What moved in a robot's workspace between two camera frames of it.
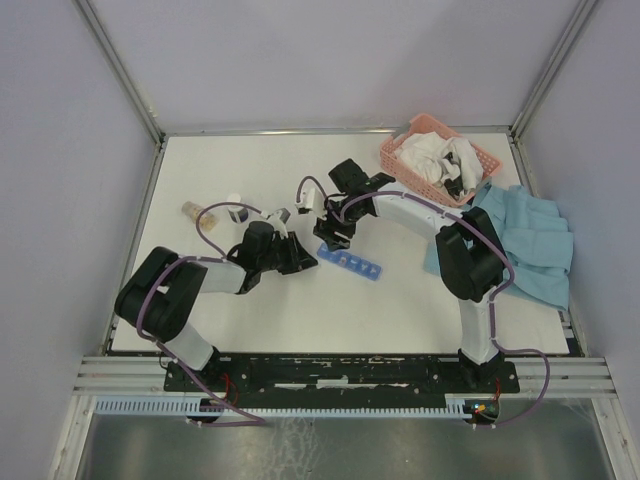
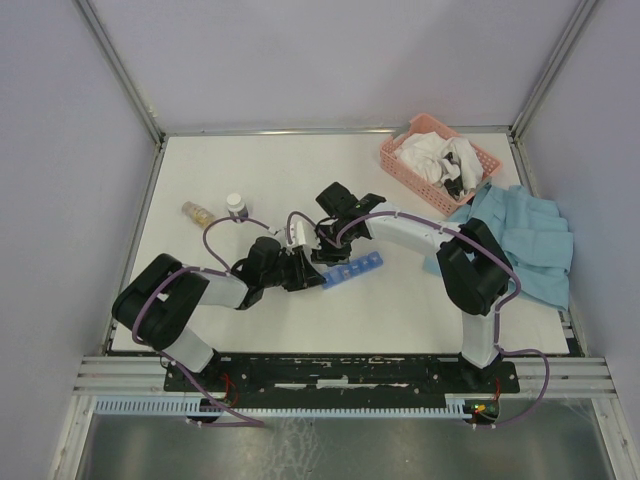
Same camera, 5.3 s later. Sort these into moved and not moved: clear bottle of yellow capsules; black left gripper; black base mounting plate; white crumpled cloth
Moved: black left gripper
Not moved: clear bottle of yellow capsules; white crumpled cloth; black base mounting plate
